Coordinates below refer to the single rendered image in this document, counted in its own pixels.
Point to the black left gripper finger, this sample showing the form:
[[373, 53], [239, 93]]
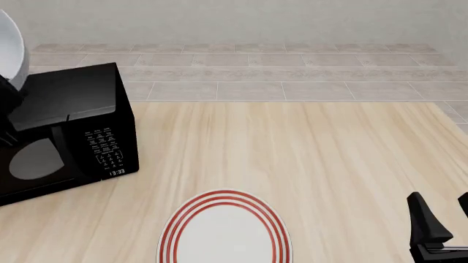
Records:
[[9, 96]]

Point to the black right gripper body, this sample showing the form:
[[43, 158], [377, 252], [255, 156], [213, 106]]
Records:
[[438, 254]]

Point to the black microwave oven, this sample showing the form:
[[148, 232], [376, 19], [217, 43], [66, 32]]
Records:
[[91, 109]]

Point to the white plate with red rings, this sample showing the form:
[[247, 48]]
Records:
[[225, 235]]

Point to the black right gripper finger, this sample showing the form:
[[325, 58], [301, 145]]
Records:
[[464, 204], [426, 224]]

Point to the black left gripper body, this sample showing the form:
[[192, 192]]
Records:
[[5, 128]]

